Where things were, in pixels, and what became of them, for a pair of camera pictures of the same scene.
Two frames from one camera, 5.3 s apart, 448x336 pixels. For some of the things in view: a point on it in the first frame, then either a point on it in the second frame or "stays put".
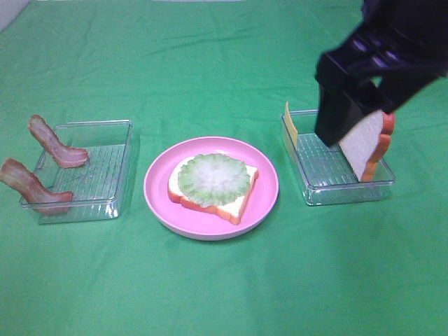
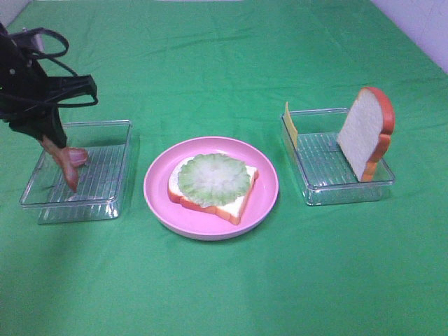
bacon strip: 17,175 -> 60,155
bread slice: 230,209 stays put
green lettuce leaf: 211,180 stays put
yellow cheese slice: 290,125 stays put
